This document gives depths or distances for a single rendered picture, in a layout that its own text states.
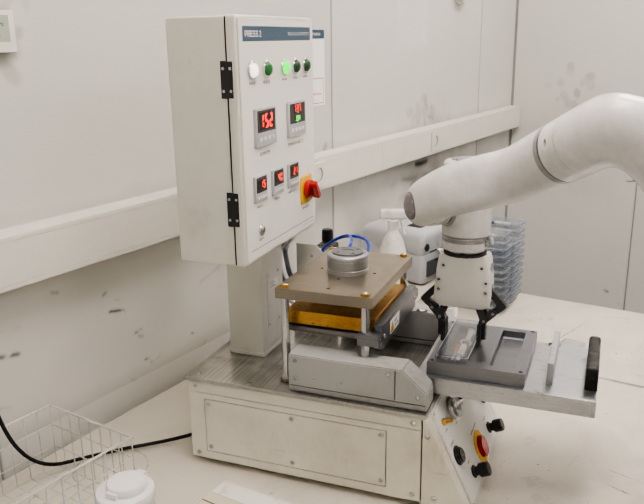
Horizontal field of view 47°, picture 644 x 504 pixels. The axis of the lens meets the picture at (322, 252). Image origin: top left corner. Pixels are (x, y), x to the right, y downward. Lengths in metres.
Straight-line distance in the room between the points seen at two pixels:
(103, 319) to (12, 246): 0.32
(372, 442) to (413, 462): 0.08
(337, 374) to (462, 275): 0.28
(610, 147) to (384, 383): 0.54
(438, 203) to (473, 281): 0.20
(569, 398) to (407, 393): 0.26
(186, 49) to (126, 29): 0.36
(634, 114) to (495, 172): 0.26
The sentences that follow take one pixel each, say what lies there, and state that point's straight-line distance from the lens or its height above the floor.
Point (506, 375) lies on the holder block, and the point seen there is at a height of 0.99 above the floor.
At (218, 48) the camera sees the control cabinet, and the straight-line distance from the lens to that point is 1.25.
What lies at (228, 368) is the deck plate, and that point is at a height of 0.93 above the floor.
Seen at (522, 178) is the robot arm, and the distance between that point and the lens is 1.11.
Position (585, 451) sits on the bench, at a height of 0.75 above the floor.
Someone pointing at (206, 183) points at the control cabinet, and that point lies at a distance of 1.29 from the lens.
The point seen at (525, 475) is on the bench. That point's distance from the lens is 1.48.
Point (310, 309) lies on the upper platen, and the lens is 1.35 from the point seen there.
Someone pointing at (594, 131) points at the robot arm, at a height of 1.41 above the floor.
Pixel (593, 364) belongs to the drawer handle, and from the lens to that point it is 1.31.
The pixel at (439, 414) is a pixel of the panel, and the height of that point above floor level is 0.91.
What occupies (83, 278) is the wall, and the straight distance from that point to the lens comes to 1.58.
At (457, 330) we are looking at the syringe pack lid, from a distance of 1.41.
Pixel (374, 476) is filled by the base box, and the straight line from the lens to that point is 1.35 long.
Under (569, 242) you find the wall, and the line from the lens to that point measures 3.77.
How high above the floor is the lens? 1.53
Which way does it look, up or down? 16 degrees down
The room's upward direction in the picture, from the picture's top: 1 degrees counter-clockwise
